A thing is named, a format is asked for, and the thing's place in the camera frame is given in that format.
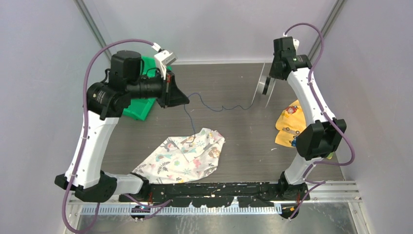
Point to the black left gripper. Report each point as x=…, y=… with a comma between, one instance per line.
x=171, y=95

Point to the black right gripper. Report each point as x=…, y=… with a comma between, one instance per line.
x=272, y=72

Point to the white perforated cable spool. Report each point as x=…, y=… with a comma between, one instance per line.
x=264, y=88

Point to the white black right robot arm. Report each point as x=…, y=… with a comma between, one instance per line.
x=321, y=136

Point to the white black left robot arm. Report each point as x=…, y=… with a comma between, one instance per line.
x=105, y=103

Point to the white patterned cloth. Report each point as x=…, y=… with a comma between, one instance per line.
x=181, y=159

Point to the yellow printed cloth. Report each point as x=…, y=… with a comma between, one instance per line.
x=290, y=124

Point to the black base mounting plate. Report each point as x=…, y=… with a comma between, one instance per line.
x=223, y=194

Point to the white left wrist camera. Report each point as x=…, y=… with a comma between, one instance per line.
x=163, y=58

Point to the aluminium frame rail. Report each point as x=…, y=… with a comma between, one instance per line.
x=334, y=191

